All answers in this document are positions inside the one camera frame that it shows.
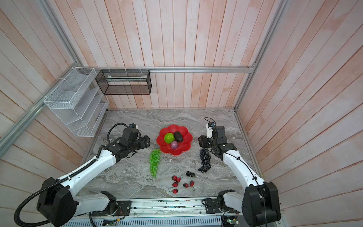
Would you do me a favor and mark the green grape bunch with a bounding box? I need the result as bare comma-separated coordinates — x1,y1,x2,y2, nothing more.
149,148,161,178

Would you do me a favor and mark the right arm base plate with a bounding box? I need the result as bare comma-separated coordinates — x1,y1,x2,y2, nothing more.
201,197,242,214

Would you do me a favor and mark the dark avocado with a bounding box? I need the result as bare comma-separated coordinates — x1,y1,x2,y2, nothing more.
174,131,183,143

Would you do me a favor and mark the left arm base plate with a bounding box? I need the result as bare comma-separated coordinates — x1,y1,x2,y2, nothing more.
92,201,132,217

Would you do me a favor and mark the red flower-shaped fruit bowl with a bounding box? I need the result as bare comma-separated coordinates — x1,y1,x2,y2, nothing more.
157,124,193,156

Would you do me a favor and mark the purple fig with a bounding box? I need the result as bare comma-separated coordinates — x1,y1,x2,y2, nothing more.
170,141,179,150

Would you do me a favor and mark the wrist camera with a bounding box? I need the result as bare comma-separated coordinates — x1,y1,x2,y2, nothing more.
129,123,139,130
206,122,216,139

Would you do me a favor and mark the red cherry pair upper left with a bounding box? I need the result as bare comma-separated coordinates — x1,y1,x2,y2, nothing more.
172,175,183,183

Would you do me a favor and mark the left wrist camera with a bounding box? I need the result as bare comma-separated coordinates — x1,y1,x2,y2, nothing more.
129,123,139,130

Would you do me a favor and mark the white wire mesh shelf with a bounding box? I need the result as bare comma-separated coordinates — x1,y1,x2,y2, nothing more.
44,68,109,137

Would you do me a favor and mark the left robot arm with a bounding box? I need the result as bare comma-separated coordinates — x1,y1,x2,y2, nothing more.
36,124,150,227

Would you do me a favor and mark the red cherry right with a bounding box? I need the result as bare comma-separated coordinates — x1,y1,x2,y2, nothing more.
189,181,195,191

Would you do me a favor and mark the green circuit board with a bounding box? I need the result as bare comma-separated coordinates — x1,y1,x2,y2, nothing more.
102,218,120,227

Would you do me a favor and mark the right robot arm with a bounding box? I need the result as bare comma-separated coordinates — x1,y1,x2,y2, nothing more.
198,122,281,227

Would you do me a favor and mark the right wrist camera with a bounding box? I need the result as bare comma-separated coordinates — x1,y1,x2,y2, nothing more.
206,122,216,139

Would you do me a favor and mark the white slotted cable duct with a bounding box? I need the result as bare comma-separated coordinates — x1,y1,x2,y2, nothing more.
64,216,222,227

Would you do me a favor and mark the black wire mesh basket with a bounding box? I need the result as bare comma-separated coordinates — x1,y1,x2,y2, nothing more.
95,69,152,95

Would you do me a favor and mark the dark blackberry pair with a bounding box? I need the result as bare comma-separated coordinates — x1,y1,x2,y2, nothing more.
186,171,196,178

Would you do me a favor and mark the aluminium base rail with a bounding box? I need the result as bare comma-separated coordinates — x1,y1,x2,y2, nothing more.
92,196,252,221

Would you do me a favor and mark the black grape bunch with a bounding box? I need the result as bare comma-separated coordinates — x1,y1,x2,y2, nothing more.
198,148,211,173

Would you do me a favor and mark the green bumpy round fruit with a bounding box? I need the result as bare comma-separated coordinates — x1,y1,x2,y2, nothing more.
164,132,175,144

